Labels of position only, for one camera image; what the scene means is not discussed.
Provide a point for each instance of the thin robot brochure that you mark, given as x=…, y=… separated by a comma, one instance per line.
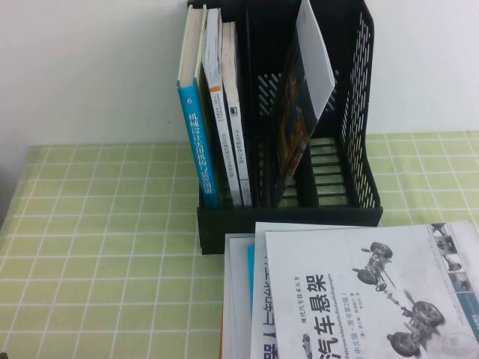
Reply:
x=314, y=56

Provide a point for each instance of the white book black spine logo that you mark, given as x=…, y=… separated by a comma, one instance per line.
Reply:
x=236, y=134

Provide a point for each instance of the blue spine hardcover book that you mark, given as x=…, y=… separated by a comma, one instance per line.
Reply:
x=198, y=149

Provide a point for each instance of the black plastic book holder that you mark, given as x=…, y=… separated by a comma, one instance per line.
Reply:
x=292, y=220

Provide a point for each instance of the white book orange spine mark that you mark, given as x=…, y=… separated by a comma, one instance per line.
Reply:
x=219, y=112

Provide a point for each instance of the cyan cover book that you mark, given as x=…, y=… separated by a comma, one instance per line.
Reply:
x=250, y=280

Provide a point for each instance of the grey cover book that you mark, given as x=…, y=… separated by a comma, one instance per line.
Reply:
x=235, y=299

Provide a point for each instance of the white car suspension book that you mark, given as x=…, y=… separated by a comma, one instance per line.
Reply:
x=337, y=269

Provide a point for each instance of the white book large black characters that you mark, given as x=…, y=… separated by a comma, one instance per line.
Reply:
x=262, y=318

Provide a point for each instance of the green checked tablecloth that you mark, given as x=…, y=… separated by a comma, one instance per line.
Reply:
x=93, y=243

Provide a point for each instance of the small dark object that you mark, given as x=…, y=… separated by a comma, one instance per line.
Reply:
x=5, y=355

